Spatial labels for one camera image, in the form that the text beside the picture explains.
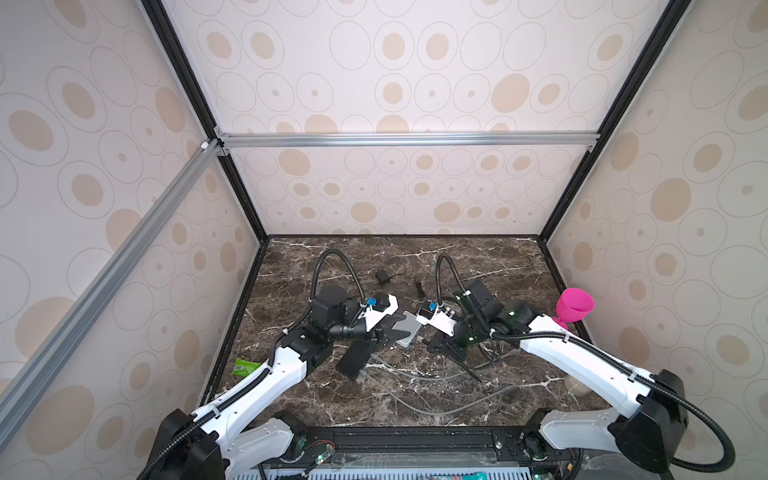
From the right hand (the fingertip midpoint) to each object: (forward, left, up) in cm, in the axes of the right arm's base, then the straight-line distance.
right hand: (432, 344), depth 75 cm
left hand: (0, +6, +9) cm, 11 cm away
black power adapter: (+32, +13, -14) cm, 37 cm away
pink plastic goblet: (+11, -40, 0) cm, 41 cm away
